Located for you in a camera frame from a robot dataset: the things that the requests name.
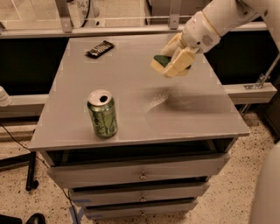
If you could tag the green and yellow sponge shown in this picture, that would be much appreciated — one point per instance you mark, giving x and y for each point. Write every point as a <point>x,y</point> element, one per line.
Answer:
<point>160,62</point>

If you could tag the grey drawer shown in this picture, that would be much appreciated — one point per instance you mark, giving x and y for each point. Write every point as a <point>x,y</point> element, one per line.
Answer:
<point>138,171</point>
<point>139,194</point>
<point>140,208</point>

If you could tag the grey drawer cabinet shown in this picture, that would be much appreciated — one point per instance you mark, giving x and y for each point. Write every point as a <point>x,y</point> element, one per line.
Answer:
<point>156,117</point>

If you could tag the green soda can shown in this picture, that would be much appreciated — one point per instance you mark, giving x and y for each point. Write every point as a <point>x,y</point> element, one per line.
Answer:
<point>101,107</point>

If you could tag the grey middle drawer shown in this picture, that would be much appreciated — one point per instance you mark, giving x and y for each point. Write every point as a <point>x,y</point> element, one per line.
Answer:
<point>139,194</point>

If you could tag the grey top drawer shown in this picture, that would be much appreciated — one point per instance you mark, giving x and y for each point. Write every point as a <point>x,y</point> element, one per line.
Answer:
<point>138,171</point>

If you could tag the metal corner bracket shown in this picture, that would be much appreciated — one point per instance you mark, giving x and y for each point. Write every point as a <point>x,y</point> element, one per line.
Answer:
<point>263,77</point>

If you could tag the black snack bar wrapper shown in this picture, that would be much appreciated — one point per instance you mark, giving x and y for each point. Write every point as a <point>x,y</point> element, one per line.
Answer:
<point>100,49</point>

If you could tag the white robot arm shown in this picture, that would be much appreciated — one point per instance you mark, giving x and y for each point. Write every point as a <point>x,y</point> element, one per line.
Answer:
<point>225,15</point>

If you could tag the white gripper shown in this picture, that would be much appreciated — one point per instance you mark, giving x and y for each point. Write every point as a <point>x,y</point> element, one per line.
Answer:
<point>199,34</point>

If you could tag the grey bottom drawer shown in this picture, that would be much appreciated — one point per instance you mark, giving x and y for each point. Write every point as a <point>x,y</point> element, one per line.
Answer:
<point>140,208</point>

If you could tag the metal rail frame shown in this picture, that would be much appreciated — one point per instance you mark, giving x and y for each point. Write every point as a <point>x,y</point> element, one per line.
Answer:
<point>30,19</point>

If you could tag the white bottle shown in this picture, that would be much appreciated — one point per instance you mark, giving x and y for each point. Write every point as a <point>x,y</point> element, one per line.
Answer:
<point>5,99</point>

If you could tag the black stand leg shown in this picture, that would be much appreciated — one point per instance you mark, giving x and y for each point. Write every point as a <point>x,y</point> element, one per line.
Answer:
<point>28,160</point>

